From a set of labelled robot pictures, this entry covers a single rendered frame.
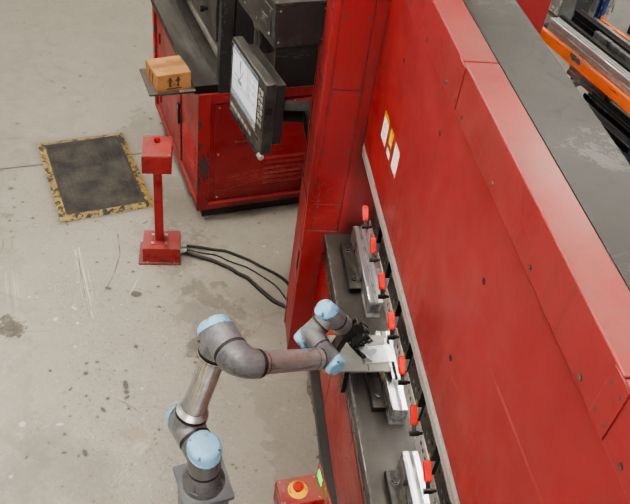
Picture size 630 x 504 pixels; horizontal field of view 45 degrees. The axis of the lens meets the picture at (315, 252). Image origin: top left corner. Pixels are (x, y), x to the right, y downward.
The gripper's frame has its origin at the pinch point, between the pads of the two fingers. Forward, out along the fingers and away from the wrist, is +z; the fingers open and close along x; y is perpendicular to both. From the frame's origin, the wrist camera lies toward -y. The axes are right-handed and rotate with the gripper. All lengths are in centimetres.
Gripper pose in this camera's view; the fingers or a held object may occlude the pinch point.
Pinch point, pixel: (366, 353)
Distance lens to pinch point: 296.2
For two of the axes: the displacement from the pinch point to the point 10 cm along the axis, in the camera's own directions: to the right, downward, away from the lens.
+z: 5.4, 5.3, 6.6
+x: -2.2, -6.7, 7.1
